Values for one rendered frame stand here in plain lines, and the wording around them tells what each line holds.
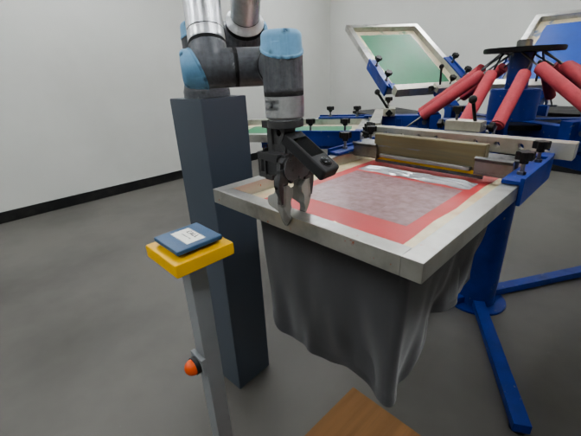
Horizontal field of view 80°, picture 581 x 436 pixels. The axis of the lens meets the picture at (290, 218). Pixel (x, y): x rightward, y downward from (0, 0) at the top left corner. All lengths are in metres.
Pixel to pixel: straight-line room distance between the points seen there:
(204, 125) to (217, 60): 0.43
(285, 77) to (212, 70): 0.16
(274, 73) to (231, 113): 0.56
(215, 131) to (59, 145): 3.34
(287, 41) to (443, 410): 1.46
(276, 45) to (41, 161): 3.88
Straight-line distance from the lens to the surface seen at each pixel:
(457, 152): 1.13
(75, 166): 4.46
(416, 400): 1.69
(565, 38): 3.03
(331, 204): 0.88
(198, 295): 0.77
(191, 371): 0.88
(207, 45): 0.75
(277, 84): 0.66
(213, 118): 1.16
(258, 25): 1.19
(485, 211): 0.80
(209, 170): 1.17
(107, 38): 4.56
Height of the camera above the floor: 1.27
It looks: 23 degrees down
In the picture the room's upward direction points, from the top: 3 degrees counter-clockwise
